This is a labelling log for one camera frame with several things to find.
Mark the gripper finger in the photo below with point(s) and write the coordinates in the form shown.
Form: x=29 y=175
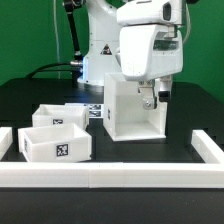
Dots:
x=147 y=91
x=165 y=88

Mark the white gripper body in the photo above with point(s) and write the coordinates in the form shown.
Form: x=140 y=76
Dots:
x=147 y=52

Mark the white drawer cabinet box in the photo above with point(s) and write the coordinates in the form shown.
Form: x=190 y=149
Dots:
x=125 y=118

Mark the white drawer tray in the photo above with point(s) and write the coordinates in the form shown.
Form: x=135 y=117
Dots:
x=56 y=143
x=47 y=115

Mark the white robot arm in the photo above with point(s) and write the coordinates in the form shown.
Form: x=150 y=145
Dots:
x=104 y=43

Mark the white marker sheet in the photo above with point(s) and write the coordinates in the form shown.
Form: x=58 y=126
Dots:
x=96 y=111

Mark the white right fence rail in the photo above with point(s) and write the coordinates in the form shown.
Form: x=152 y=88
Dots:
x=208 y=150

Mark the white fence rail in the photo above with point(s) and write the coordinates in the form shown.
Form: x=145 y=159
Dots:
x=111 y=175
x=208 y=150
x=6 y=140

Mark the white front fence rail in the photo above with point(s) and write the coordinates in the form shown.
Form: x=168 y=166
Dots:
x=111 y=175

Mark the white left fence rail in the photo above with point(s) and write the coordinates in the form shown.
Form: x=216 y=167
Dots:
x=6 y=140

